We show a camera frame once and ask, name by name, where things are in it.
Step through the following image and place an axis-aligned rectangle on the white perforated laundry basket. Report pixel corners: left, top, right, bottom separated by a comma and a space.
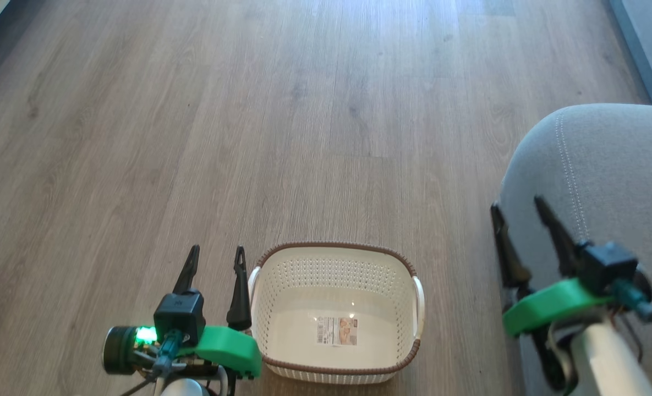
247, 241, 426, 384

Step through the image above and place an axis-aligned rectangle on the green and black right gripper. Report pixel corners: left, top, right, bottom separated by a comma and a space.
490, 195, 615, 394

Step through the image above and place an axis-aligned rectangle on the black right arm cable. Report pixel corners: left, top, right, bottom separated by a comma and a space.
612, 278, 652, 353

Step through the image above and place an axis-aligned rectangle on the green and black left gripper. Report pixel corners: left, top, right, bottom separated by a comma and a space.
102, 245, 262, 380

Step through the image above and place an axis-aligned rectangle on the paper sticker in basket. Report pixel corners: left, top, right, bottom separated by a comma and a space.
316, 316, 358, 347

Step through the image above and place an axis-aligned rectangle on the grey and yellow sofa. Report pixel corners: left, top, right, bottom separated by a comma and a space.
499, 0, 652, 396

